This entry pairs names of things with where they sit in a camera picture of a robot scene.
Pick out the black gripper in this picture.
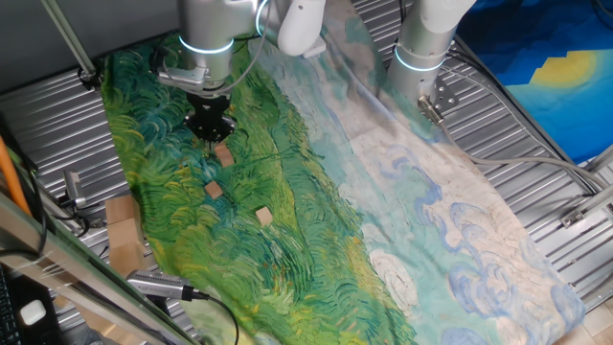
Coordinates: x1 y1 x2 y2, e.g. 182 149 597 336
184 90 238 144

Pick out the large wooden cube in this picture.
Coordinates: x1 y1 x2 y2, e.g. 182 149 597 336
105 218 145 250
103 194 140 226
108 241 148 278

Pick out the white power strip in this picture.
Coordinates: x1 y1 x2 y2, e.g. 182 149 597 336
301 37 328 59

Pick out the black pole clamp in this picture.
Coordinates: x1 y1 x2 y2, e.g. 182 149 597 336
79 66 104 92

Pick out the painted landscape cloth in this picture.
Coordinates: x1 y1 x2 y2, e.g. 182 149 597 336
100 13 588 345

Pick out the grey tripod pole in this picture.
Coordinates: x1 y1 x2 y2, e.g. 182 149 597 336
40 0 100 81

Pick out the orange pole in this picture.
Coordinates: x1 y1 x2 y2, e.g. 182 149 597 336
0 135 34 218

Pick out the small white case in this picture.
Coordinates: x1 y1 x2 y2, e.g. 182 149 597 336
19 299 48 327

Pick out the black keyboard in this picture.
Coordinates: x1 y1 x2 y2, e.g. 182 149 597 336
0 265 23 345

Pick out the blue and yellow cloth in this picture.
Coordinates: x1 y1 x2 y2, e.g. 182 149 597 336
454 0 613 167

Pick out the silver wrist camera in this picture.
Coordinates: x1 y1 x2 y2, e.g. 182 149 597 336
156 65 213 92

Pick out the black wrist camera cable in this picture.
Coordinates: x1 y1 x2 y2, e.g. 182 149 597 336
148 0 274 95

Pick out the small silver camera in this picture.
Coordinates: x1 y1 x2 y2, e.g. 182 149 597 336
63 170 88 210

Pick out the silver bar camera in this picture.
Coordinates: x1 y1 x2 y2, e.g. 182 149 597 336
125 269 195 302

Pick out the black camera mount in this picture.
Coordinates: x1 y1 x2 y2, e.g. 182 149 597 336
143 294 173 320

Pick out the metal frame beam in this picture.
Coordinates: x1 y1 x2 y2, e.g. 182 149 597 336
0 191 200 345

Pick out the grey conduit hose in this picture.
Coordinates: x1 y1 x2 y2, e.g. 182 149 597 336
416 94 607 193

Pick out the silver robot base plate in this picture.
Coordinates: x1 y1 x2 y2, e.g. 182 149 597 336
430 75 461 115

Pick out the aluminium frame rail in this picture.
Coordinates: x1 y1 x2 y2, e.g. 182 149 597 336
581 143 613 176
558 184 613 230

